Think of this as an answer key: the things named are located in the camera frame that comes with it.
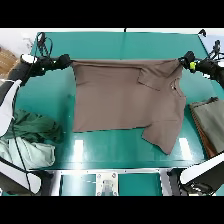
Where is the silver frame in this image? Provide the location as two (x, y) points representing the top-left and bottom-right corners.
(29, 166), (188, 197)

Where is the orange-brown folded garment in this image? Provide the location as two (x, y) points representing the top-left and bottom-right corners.
(191, 112), (218, 160)

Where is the black cable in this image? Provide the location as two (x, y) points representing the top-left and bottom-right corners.
(11, 74), (36, 197)

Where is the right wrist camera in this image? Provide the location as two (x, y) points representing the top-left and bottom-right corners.
(209, 39), (223, 62)

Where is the white garment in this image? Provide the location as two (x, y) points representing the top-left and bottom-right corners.
(0, 136), (57, 171)

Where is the brown T-shirt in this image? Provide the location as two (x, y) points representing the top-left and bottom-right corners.
(70, 58), (187, 155)

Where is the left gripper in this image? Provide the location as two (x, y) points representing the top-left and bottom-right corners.
(55, 53), (73, 71)

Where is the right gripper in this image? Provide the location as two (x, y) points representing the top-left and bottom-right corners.
(178, 50), (198, 73)

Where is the grey folded garment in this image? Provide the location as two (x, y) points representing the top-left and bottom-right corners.
(189, 96), (224, 155)

